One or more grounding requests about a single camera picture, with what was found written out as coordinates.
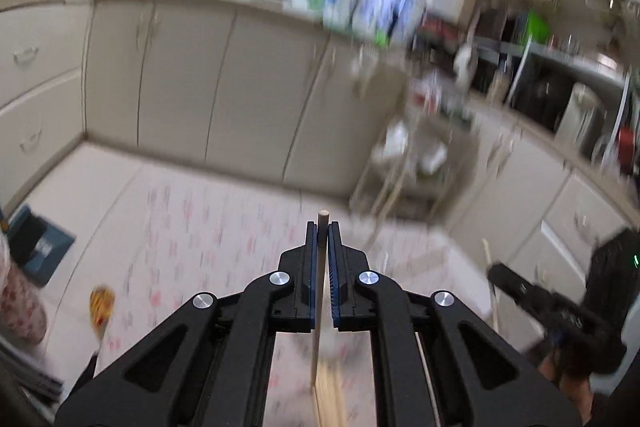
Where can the white appliance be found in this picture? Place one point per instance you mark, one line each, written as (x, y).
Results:
(580, 117)

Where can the blue box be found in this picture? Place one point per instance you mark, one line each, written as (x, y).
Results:
(35, 244)

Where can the cherry print tablecloth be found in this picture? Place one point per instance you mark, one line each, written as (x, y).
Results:
(200, 247)

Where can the red floral cloth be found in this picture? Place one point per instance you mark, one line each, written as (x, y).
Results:
(20, 302)

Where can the kitchen trolley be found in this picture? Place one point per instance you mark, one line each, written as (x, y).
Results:
(420, 152)

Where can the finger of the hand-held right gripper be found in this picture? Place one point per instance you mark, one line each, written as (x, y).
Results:
(512, 283)

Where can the red container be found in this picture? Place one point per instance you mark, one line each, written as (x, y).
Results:
(627, 149)

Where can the cream cabinets with drawers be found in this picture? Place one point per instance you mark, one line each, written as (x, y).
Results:
(525, 207)

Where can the wooden chopstick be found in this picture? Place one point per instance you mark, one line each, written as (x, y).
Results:
(495, 309)
(322, 219)

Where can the orange patterned object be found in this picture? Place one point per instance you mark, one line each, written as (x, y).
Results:
(101, 302)

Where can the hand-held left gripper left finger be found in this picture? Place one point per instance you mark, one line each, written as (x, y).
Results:
(311, 257)

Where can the black oven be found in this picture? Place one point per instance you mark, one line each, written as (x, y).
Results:
(542, 99)

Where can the person's right forearm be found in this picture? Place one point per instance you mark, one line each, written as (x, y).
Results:
(570, 402)

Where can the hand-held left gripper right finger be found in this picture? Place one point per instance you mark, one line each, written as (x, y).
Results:
(334, 257)

